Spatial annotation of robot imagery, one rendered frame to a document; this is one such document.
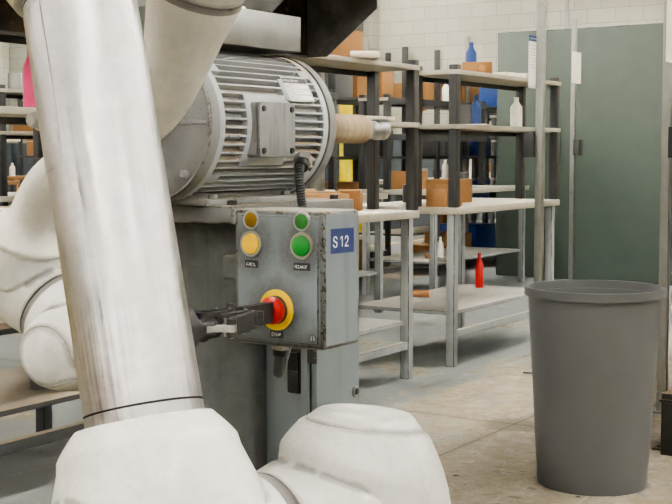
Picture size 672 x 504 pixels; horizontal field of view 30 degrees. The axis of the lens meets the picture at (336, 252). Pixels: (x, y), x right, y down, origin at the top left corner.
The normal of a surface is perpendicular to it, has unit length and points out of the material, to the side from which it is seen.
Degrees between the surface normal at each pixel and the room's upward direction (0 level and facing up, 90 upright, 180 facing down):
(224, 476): 67
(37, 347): 87
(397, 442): 57
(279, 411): 90
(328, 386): 90
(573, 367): 93
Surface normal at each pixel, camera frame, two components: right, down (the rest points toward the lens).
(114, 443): -0.26, -0.66
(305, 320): -0.55, 0.07
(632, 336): 0.42, 0.13
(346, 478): -0.22, -0.04
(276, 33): 0.84, 0.04
